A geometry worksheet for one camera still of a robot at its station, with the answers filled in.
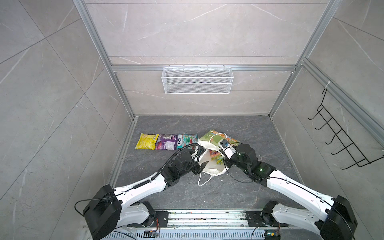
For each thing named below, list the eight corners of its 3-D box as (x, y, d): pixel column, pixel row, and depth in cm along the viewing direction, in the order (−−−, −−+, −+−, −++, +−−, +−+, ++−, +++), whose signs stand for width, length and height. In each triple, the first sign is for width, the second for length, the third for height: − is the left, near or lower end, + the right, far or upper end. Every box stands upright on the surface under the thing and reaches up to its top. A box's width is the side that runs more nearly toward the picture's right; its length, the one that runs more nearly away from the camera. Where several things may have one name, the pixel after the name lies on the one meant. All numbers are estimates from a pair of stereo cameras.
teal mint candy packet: (176, 149, 102) (176, 146, 99) (177, 137, 109) (177, 134, 106) (198, 149, 102) (198, 146, 99) (198, 137, 109) (198, 134, 106)
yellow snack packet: (136, 150, 101) (134, 146, 98) (140, 137, 109) (138, 132, 105) (155, 150, 102) (154, 146, 98) (158, 137, 109) (156, 132, 105)
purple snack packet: (156, 151, 101) (155, 148, 98) (159, 137, 109) (158, 134, 106) (176, 151, 101) (176, 148, 98) (178, 137, 109) (177, 134, 106)
